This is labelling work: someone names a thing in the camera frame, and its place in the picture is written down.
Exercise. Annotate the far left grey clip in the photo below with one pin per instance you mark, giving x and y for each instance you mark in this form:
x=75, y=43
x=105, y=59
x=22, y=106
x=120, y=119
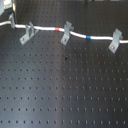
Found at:
x=12, y=20

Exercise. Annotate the grey metal block top left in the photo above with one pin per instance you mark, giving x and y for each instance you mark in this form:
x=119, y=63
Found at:
x=7, y=6

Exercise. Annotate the middle grey cable clip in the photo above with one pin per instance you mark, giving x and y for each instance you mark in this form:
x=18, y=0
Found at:
x=67, y=29

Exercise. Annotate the grey cable clip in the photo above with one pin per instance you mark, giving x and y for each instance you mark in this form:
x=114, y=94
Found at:
x=67, y=29
x=117, y=36
x=30, y=32

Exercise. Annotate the left grey cable clip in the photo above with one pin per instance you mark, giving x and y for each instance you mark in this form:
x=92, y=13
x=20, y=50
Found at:
x=30, y=32

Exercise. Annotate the right grey cable clip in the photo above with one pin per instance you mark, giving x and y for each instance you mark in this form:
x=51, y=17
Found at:
x=117, y=36

